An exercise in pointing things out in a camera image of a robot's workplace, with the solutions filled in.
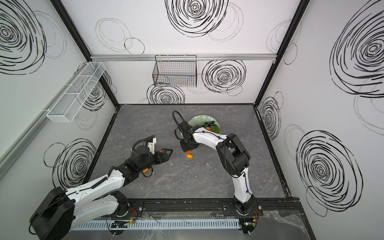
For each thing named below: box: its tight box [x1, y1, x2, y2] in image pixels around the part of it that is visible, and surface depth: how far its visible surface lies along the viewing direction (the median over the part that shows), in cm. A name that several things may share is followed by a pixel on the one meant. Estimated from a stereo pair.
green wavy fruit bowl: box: [188, 114, 221, 127], surface depth 107 cm
